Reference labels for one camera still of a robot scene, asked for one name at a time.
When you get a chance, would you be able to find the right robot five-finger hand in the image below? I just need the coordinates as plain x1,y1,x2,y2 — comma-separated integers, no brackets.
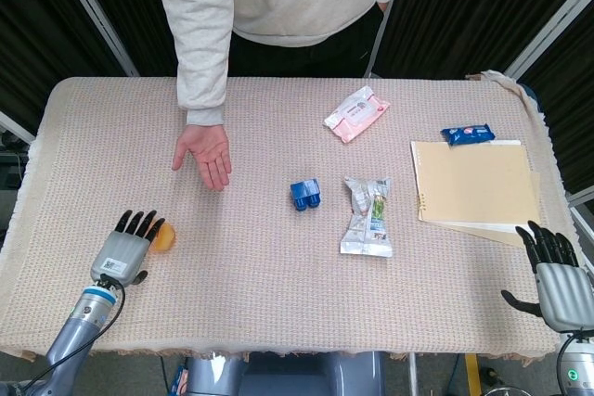
500,220,594,334

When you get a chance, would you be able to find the beige woven tablecloth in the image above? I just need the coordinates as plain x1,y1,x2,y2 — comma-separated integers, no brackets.
0,70,579,363

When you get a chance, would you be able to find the person's right hand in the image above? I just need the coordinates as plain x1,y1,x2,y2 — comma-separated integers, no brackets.
171,123,233,193

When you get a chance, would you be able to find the person's right forearm grey sleeve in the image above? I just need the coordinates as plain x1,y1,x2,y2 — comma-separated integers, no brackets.
147,0,234,128

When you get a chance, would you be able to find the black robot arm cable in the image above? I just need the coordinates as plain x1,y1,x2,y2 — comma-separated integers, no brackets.
18,275,127,392

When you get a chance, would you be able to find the pink wet wipes pack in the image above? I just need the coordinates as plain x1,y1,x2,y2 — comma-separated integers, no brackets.
323,85,390,145

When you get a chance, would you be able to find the silver snack bag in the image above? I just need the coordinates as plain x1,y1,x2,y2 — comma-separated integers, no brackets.
339,176,394,259

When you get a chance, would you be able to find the blue snack packet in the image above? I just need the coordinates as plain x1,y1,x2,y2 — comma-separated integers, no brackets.
439,123,497,147

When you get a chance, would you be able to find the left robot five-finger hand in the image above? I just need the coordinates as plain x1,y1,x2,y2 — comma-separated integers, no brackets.
89,209,167,287

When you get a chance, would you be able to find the beige spiral notebook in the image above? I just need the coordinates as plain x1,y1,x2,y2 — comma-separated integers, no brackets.
409,139,543,249

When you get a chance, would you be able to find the blue toy building block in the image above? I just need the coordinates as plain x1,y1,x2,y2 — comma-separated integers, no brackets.
290,177,322,213

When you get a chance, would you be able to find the white metal frame pole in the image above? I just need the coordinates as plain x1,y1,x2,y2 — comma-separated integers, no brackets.
48,0,140,78
364,0,398,79
565,190,594,249
0,110,37,146
503,0,594,81

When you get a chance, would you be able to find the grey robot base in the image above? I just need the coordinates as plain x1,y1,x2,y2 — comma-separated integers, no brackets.
185,351,387,396

